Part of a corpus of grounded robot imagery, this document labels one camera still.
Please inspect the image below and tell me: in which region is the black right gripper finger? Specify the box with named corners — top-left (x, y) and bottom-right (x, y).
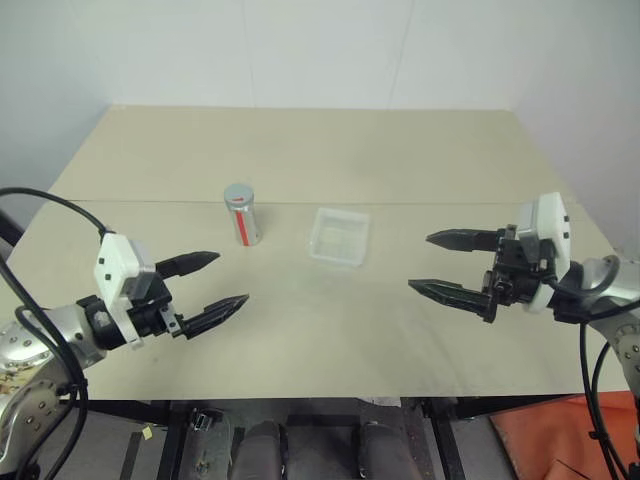
top-left (407, 278), bottom-right (499, 325)
top-left (425, 227), bottom-right (504, 254)

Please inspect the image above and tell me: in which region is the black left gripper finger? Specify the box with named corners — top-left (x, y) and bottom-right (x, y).
top-left (177, 293), bottom-right (251, 342)
top-left (153, 249), bottom-right (222, 282)

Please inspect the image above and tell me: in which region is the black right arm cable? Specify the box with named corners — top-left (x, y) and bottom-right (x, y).
top-left (544, 257), bottom-right (635, 480)

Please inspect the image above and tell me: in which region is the small metal clip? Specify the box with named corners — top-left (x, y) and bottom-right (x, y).
top-left (191, 409), bottom-right (224, 434)

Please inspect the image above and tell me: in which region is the silver red can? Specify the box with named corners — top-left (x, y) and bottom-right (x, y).
top-left (227, 199), bottom-right (265, 248)

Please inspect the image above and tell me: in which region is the clear plastic tray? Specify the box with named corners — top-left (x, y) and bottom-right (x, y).
top-left (307, 206), bottom-right (374, 270)

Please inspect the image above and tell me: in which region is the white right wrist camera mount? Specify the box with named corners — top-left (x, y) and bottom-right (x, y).
top-left (514, 191), bottom-right (572, 315)

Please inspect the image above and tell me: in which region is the orange mat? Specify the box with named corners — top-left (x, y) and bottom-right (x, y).
top-left (488, 391), bottom-right (640, 480)

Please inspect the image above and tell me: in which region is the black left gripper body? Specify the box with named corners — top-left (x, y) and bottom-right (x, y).
top-left (127, 279), bottom-right (185, 342)

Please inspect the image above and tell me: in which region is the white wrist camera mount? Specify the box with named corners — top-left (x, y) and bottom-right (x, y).
top-left (514, 191), bottom-right (572, 315)
top-left (93, 232), bottom-right (157, 352)

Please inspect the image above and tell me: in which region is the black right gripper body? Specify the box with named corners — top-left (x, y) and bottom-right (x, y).
top-left (482, 224), bottom-right (556, 307)

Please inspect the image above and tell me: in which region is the dark rounded shape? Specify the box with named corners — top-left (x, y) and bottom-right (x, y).
top-left (234, 419), bottom-right (289, 480)
top-left (355, 419), bottom-right (409, 480)

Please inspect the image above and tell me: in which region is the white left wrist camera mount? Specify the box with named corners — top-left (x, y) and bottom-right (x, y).
top-left (93, 232), bottom-right (157, 352)

